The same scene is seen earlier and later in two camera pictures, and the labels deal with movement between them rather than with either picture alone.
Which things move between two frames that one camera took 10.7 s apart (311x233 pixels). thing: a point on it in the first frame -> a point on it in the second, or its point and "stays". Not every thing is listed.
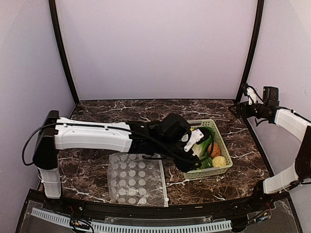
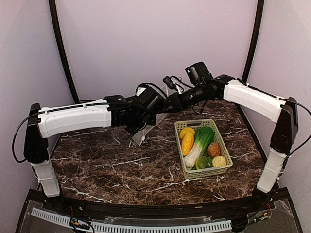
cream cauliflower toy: [219, 161] stays
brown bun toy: [216, 150] stays
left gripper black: [187, 164] -> [152, 120]
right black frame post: [251, 47] stays
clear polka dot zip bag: [137, 179] -> [139, 139]
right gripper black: [245, 105] -> [176, 100]
